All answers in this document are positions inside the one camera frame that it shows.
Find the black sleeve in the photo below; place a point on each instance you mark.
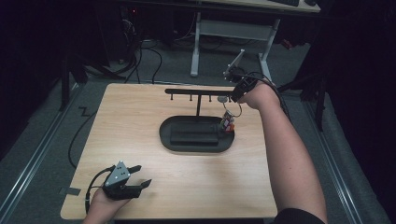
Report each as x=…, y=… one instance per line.
x=299, y=217

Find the small red object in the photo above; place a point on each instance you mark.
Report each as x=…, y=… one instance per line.
x=286, y=44

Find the black computer mouse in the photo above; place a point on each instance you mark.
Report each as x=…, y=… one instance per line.
x=310, y=2

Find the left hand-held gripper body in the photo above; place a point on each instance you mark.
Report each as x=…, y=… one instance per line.
x=120, y=183

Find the white desk frame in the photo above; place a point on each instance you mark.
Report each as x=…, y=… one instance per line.
x=232, y=30

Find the black key rack with tray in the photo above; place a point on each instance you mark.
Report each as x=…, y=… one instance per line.
x=196, y=135

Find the aluminium floor rail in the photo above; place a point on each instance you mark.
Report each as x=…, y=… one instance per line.
x=334, y=168
x=34, y=155

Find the black computer tower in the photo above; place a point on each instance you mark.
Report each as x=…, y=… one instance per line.
x=130, y=18

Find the wooden desk top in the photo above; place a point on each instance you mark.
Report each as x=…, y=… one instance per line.
x=264, y=4

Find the black metal stand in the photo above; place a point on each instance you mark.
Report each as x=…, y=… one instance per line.
x=313, y=90
x=73, y=70

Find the person's right hand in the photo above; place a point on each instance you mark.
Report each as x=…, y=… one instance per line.
x=261, y=96

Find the key bunch with coloured tags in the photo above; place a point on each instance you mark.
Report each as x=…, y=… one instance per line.
x=228, y=122

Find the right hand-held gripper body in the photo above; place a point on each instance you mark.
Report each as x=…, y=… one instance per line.
x=235, y=67

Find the grey tape strip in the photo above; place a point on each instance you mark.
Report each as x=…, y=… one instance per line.
x=70, y=191

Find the black keyboard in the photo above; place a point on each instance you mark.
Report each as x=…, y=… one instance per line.
x=285, y=2

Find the person's left hand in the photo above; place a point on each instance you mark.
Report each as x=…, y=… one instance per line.
x=104, y=207

